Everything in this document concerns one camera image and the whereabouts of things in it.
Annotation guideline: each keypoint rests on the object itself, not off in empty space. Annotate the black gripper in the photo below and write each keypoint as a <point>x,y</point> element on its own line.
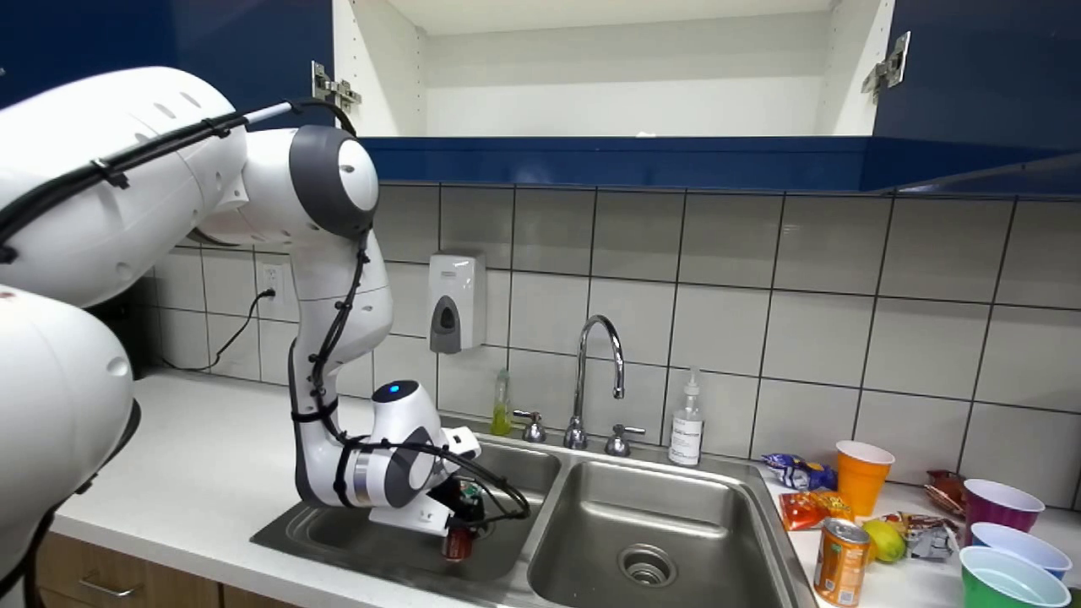
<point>473,504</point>

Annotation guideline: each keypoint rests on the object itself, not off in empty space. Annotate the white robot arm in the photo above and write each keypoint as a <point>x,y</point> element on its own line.
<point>112,192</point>

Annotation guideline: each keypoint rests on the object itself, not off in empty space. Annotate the stainless steel double sink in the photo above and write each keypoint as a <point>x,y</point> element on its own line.
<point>628,530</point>

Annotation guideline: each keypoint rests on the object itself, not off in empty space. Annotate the wooden base cabinet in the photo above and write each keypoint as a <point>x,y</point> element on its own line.
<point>157,587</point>

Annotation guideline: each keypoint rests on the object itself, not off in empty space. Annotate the orange soda can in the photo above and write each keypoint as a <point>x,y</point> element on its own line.
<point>842,564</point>

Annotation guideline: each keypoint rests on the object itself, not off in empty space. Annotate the open white-lined blue cabinet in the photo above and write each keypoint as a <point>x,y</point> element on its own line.
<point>628,164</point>

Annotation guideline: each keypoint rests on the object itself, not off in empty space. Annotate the metal cabinet hinge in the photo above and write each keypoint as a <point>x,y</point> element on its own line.
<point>890,66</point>
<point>335,91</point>

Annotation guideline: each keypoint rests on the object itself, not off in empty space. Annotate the blue open cabinet door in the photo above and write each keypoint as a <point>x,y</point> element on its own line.
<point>989,68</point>
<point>169,37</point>

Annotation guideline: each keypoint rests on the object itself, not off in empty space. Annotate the green dish soap bottle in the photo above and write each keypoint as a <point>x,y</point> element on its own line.
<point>501,415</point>

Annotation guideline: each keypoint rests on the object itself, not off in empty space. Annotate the chrome gooseneck faucet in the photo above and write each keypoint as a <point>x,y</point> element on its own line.
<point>581,382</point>

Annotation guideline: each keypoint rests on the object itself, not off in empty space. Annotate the clear pump sanitizer bottle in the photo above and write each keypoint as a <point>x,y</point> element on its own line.
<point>688,435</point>

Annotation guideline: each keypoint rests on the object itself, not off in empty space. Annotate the blue snack wrapper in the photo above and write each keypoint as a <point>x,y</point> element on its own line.
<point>793,470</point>

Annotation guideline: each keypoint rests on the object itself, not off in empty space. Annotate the orange chip bag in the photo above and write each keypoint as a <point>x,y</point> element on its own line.
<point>808,508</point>

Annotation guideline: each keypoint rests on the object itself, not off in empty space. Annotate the black countertop appliance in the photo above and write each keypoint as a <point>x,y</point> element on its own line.
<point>128,334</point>

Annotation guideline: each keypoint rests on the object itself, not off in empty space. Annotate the orange plastic cup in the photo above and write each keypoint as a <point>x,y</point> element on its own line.
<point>863,479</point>

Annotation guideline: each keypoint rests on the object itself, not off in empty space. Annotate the yellow-green toy fruit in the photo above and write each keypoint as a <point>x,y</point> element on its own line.
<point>885,543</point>

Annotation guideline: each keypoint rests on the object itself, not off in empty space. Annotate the silver snack wrapper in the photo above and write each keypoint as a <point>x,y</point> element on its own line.
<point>931,543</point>

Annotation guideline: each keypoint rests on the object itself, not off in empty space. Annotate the red-brown snack bag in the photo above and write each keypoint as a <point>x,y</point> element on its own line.
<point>944,492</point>

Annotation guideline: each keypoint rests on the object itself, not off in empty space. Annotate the green bowl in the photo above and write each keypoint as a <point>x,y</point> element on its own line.
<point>1002,584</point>

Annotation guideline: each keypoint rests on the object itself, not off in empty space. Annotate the blue plastic cup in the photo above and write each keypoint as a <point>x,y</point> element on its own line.
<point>1025,547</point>

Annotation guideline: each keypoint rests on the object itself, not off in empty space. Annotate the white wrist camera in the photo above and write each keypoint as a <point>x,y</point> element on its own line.
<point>408,520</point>

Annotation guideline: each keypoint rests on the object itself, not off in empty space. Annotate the white wall soap dispenser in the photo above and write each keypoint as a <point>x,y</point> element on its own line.
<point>455,302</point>

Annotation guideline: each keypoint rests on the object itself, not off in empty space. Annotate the white wall outlet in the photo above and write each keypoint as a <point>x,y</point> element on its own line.
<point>266,283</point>

